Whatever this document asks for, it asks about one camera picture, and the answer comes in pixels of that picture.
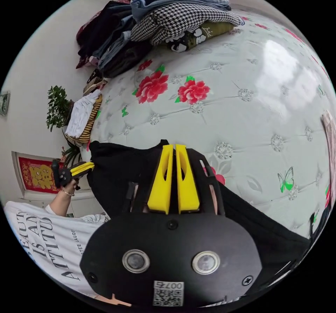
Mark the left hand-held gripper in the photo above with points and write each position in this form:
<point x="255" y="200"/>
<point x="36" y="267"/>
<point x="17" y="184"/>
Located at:
<point x="66" y="176"/>

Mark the bed with flowered quilted sheet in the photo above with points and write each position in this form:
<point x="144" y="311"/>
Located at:
<point x="262" y="95"/>

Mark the person's left forearm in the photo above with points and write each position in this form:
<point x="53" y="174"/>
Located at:
<point x="61" y="203"/>

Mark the white and striped clothes pile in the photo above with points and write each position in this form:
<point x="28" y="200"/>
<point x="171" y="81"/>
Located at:
<point x="80" y="116"/>

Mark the person's body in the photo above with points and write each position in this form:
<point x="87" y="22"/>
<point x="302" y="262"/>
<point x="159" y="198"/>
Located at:
<point x="47" y="242"/>

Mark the pale pink garment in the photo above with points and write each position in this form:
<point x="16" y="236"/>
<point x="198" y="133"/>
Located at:
<point x="330" y="145"/>

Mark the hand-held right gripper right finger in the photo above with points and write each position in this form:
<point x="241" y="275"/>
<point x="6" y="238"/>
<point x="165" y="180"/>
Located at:
<point x="187" y="189"/>

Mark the person's left hand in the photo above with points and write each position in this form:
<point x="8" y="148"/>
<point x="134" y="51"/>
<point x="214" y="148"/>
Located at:
<point x="71" y="187"/>

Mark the green leafy potted plant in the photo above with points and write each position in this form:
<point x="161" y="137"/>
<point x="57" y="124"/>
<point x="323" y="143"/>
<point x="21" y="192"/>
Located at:
<point x="56" y="106"/>

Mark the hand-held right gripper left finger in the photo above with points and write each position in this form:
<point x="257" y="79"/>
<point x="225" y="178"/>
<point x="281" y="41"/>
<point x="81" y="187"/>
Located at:
<point x="157" y="187"/>

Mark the black pants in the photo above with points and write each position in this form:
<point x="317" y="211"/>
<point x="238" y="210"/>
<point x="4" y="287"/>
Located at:
<point x="118" y="166"/>

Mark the pile of clothes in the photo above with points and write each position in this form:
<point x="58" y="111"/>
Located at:
<point x="162" y="21"/>

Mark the plant with long leaves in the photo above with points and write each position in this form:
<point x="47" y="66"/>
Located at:
<point x="71" y="155"/>

